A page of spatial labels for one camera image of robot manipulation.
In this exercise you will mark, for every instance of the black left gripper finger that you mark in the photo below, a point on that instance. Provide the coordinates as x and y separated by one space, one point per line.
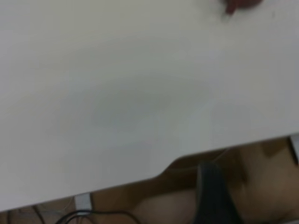
213 200

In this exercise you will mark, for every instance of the red ceramic mug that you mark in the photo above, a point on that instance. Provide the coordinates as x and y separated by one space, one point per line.
243 4

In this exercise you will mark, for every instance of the grey metal table leg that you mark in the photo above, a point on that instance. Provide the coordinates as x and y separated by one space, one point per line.
83 201
294 149

